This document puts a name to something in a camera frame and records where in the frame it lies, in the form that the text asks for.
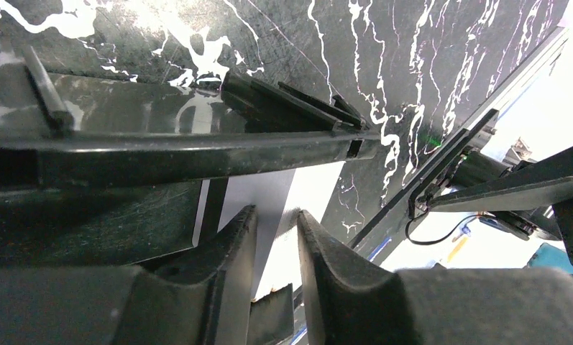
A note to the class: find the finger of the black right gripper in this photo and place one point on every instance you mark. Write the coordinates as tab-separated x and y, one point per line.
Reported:
545	183

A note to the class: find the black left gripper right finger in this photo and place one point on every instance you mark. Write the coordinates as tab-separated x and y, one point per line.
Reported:
349	300

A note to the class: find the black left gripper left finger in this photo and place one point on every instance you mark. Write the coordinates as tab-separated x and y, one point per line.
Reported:
201	297

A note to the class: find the stack of cards in box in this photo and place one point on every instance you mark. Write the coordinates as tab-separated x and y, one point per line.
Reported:
278	196

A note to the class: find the black card box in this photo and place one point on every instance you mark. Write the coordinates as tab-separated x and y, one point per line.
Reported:
108	172

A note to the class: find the aluminium frame rail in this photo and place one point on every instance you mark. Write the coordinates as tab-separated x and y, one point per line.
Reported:
387	229

